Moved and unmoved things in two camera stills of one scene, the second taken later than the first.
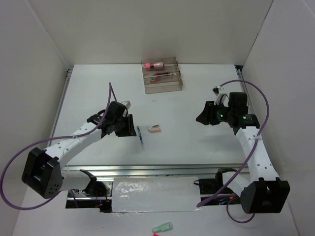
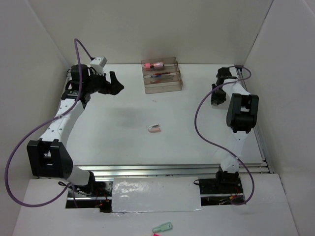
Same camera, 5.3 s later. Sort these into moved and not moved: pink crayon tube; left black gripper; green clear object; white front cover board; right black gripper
Moved: right black gripper; left black gripper
Not moved: pink crayon tube; green clear object; white front cover board
